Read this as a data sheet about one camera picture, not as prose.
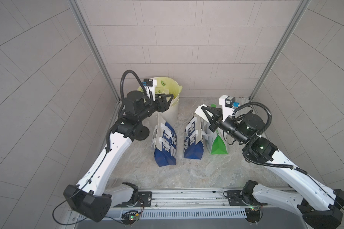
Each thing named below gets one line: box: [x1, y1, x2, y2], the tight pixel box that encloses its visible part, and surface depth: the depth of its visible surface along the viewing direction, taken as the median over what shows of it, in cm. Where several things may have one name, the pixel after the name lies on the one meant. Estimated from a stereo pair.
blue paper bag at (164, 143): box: [151, 113, 177, 167], surface depth 77 cm
